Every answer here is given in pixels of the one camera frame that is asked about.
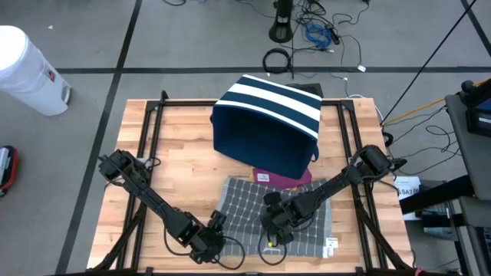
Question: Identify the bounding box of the white trash bin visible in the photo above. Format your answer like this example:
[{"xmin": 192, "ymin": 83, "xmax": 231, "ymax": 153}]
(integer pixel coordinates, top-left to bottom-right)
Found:
[{"xmin": 0, "ymin": 25, "xmax": 73, "ymax": 117}]

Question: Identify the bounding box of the black cable coil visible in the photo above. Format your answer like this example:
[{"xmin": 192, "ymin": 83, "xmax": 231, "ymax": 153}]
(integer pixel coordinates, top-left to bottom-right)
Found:
[{"xmin": 262, "ymin": 48, "xmax": 293, "ymax": 75}]

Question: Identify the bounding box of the grey checked towel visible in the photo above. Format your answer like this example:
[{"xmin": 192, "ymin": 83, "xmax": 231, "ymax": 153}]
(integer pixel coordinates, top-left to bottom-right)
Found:
[{"xmin": 216, "ymin": 176, "xmax": 333, "ymax": 258}]

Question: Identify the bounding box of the purple cloth towel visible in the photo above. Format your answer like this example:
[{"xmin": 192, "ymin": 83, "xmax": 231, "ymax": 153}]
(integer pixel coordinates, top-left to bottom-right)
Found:
[{"xmin": 252, "ymin": 167, "xmax": 314, "ymax": 192}]

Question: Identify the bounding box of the black electronic device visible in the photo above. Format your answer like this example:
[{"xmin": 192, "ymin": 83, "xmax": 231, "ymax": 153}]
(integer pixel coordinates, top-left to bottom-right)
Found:
[{"xmin": 460, "ymin": 79, "xmax": 491, "ymax": 138}]

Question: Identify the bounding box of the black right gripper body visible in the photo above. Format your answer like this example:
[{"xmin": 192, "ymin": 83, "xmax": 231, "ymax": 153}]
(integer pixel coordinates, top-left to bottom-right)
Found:
[{"xmin": 264, "ymin": 199, "xmax": 310, "ymax": 233}]

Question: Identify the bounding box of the thin black pole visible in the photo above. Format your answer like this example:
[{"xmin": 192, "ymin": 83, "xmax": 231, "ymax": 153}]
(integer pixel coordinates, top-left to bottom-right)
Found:
[{"xmin": 381, "ymin": 0, "xmax": 479, "ymax": 124}]

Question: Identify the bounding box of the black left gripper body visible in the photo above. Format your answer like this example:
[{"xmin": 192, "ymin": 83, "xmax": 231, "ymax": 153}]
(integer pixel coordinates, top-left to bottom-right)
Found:
[{"xmin": 186, "ymin": 225, "xmax": 226, "ymax": 254}]

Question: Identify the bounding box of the blue cable coil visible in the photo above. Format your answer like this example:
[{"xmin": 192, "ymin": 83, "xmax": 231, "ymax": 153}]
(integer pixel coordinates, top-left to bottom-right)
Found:
[{"xmin": 304, "ymin": 23, "xmax": 333, "ymax": 49}]

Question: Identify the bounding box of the black power strip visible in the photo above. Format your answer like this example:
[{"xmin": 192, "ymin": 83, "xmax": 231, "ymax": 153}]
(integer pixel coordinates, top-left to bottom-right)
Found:
[{"xmin": 325, "ymin": 23, "xmax": 342, "ymax": 46}]

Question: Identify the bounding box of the navy white-striped fabric basket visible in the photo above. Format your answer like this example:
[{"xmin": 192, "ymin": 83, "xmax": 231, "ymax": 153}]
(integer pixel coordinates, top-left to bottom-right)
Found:
[{"xmin": 209, "ymin": 74, "xmax": 323, "ymax": 180}]

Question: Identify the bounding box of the red and black device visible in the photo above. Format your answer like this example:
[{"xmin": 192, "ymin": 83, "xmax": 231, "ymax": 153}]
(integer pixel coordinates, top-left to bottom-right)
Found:
[{"xmin": 0, "ymin": 144, "xmax": 19, "ymax": 197}]

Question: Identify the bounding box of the black stand base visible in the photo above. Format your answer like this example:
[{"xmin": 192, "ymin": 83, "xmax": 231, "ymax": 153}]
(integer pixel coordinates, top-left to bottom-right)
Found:
[{"xmin": 268, "ymin": 0, "xmax": 295, "ymax": 44}]

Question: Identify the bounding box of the black tangled floor cable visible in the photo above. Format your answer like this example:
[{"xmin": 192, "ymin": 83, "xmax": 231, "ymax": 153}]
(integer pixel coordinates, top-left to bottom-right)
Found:
[{"xmin": 291, "ymin": 0, "xmax": 371, "ymax": 74}]

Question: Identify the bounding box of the yellow cable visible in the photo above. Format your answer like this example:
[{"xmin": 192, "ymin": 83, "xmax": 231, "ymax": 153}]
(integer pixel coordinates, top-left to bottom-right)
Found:
[{"xmin": 382, "ymin": 78, "xmax": 491, "ymax": 127}]

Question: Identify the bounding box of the white printed paper box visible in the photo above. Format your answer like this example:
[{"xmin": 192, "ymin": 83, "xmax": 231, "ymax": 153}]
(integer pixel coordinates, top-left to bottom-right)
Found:
[{"xmin": 394, "ymin": 175, "xmax": 423, "ymax": 222}]

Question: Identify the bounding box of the black square floor plate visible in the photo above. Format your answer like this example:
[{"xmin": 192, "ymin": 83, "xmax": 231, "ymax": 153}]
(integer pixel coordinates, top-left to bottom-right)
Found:
[{"xmin": 285, "ymin": 83, "xmax": 325, "ymax": 99}]

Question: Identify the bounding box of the grey equipment cart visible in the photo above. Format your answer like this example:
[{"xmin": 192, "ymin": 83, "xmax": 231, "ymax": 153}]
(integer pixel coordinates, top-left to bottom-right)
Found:
[{"xmin": 398, "ymin": 94, "xmax": 491, "ymax": 276}]

